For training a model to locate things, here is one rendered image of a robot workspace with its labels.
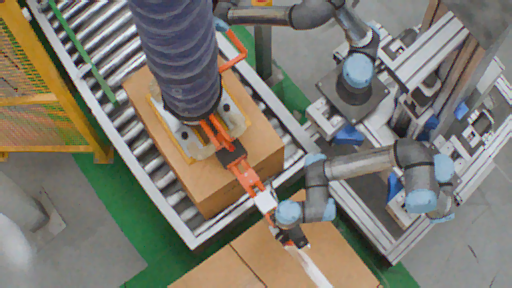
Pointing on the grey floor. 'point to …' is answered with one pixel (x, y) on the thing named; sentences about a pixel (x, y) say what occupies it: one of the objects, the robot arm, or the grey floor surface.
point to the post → (263, 46)
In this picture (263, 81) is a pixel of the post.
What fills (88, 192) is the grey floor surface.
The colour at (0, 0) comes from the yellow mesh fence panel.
